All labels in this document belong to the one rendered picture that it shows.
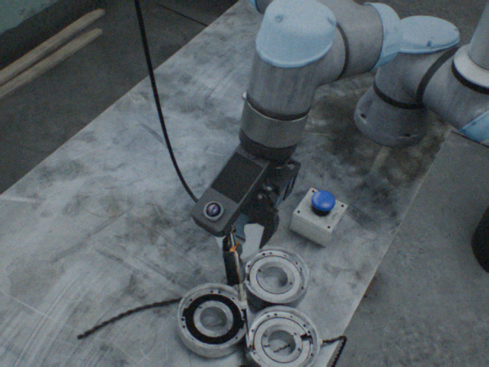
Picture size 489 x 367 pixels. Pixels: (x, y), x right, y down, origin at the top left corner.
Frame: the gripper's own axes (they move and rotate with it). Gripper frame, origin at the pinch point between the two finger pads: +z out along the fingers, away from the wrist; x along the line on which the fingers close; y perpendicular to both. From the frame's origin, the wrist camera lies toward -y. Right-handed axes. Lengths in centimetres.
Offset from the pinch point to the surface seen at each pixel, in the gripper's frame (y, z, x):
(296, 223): 19.6, 8.2, -2.6
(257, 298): 2.7, 9.3, -4.7
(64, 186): 5.0, 12.9, 35.1
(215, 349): -7.8, 10.4, -4.0
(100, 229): 1.4, 13.3, 24.1
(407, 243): 111, 79, -20
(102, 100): 104, 81, 109
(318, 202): 21.0, 2.9, -4.6
